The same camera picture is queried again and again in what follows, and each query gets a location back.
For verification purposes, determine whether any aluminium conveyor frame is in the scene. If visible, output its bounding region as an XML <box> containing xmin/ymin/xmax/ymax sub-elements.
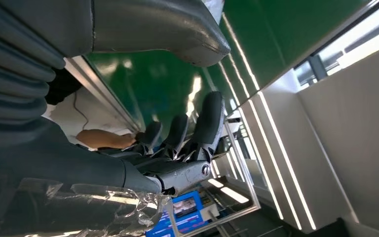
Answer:
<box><xmin>63</xmin><ymin>55</ymin><xmax>145</xmax><ymax>132</ymax></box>

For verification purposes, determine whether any metal rack frame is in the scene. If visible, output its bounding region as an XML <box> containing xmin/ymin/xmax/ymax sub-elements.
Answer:
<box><xmin>166</xmin><ymin>121</ymin><xmax>262</xmax><ymax>237</ymax></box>

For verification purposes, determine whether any blue monitor screen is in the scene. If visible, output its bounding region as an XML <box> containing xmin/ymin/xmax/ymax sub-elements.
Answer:
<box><xmin>145</xmin><ymin>191</ymin><xmax>210</xmax><ymax>237</ymax></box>

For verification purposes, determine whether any green conveyor belt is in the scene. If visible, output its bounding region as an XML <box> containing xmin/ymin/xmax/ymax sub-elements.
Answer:
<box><xmin>84</xmin><ymin>0</ymin><xmax>379</xmax><ymax>138</ymax></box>

